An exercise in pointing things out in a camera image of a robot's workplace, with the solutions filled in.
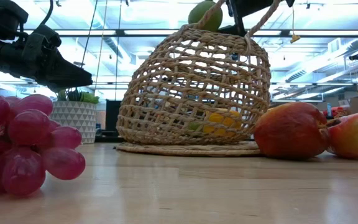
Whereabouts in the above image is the red background item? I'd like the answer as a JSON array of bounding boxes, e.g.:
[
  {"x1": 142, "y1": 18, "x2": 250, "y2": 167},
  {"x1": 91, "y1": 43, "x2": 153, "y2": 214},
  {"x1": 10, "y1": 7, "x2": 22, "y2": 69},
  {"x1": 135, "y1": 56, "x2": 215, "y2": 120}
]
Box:
[{"x1": 323, "y1": 106, "x2": 348, "y2": 118}]

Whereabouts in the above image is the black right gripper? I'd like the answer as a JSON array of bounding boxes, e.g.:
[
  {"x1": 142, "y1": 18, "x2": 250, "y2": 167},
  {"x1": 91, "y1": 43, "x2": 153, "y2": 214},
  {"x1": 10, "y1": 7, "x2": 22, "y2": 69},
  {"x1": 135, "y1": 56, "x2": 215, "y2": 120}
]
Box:
[{"x1": 218, "y1": 0, "x2": 296, "y2": 35}]

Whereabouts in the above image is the dull green pear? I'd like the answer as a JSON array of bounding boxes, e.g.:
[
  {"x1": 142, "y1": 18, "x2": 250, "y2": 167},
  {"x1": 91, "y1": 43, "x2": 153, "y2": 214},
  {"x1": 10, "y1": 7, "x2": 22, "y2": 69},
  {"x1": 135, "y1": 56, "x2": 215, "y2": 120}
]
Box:
[{"x1": 187, "y1": 0, "x2": 224, "y2": 33}]

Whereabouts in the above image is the red orange peach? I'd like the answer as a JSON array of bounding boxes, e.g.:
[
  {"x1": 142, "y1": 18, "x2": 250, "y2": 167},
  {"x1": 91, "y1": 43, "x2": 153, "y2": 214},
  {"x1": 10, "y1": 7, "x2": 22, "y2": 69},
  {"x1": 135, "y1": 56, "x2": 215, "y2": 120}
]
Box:
[{"x1": 253, "y1": 101, "x2": 331, "y2": 161}]

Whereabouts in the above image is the succulent in white patterned pot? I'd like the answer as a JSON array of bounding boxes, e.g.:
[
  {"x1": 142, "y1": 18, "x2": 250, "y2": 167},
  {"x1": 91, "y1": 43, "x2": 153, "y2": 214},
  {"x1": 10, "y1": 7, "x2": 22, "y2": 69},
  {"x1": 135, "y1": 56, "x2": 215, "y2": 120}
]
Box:
[{"x1": 49, "y1": 87, "x2": 101, "y2": 145}]

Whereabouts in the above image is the purple grape bunch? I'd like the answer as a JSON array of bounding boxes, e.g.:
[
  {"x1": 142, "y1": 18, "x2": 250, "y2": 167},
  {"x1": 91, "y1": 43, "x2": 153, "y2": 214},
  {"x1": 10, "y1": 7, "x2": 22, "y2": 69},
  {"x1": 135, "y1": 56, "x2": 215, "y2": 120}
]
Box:
[{"x1": 0, "y1": 92, "x2": 87, "y2": 197}]

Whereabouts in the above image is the red yellow mango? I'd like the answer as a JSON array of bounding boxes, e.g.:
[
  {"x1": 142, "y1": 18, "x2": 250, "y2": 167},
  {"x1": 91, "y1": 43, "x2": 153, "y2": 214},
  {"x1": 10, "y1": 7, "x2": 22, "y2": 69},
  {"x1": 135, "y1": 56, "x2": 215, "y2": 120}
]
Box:
[{"x1": 326, "y1": 112, "x2": 358, "y2": 160}]

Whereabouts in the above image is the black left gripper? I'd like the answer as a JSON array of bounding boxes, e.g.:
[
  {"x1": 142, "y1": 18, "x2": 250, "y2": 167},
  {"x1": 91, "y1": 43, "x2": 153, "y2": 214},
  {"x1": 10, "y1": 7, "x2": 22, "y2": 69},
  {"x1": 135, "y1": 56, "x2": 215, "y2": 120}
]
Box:
[{"x1": 0, "y1": 22, "x2": 94, "y2": 91}]

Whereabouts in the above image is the woven straw basket with handles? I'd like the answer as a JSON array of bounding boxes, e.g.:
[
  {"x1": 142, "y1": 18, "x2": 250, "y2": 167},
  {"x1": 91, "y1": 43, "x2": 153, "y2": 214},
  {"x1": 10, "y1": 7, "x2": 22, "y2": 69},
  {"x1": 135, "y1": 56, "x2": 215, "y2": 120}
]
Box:
[{"x1": 115, "y1": 0, "x2": 283, "y2": 157}]

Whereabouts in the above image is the black monitor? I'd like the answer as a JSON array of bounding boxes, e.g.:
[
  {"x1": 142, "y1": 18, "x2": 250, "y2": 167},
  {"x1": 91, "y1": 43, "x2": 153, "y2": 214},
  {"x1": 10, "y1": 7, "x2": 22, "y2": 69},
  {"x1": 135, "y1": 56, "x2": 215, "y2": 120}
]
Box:
[{"x1": 104, "y1": 100, "x2": 122, "y2": 132}]

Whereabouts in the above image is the yellow bell pepper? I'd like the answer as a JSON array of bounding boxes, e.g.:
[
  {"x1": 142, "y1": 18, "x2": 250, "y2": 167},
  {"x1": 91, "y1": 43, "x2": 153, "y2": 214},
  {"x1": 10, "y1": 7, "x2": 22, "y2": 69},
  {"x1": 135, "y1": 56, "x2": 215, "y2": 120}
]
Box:
[{"x1": 201, "y1": 108, "x2": 242, "y2": 137}]

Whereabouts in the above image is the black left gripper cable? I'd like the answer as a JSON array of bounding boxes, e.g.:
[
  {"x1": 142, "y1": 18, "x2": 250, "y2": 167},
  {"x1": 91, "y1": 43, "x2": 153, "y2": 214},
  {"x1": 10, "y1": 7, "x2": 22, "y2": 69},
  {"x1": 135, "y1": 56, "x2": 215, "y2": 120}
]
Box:
[{"x1": 37, "y1": 0, "x2": 55, "y2": 27}]

